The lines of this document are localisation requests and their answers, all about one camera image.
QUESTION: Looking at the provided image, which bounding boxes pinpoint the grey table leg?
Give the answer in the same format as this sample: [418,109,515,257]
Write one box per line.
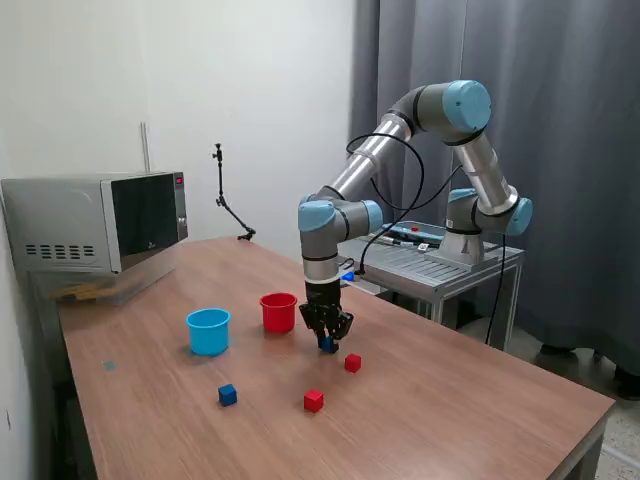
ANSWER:
[547,419,609,480]

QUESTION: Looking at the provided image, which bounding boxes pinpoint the silver microwave oven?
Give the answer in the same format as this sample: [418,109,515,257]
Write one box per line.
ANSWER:
[0,171,190,275]

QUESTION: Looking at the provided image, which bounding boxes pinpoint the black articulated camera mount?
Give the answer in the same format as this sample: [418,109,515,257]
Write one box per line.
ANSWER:
[209,143,257,242]

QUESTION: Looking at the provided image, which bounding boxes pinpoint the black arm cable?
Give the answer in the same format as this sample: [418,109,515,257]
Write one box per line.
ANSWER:
[347,133,466,276]

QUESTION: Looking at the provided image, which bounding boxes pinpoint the wooden blocks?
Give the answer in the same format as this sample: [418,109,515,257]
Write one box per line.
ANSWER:
[52,283,119,303]

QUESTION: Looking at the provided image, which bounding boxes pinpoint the red plastic bin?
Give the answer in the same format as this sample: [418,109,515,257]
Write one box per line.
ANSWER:
[259,292,299,334]

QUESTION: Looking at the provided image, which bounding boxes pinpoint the grey metal robot stand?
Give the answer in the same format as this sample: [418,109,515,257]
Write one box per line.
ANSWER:
[339,232,526,351]

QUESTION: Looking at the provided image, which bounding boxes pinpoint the black pendant cable with plug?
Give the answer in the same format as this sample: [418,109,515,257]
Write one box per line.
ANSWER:
[382,232,419,249]

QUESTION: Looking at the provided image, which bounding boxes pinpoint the blue teach pendant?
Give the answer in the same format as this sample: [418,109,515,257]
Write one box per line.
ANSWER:
[387,222,447,241]

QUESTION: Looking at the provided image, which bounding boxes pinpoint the blue plastic bin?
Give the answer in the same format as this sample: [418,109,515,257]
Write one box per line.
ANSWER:
[185,307,233,357]

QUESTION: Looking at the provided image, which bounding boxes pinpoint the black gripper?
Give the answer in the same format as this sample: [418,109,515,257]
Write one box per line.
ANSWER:
[298,279,356,347]

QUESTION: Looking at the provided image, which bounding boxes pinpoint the grey curtain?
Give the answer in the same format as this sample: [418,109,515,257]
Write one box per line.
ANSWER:
[348,0,640,371]

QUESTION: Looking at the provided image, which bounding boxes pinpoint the black base power cable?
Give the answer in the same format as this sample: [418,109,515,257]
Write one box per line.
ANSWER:
[483,234,506,346]

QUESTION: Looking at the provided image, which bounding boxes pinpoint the white wall conduit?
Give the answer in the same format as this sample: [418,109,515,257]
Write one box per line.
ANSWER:
[139,122,151,174]

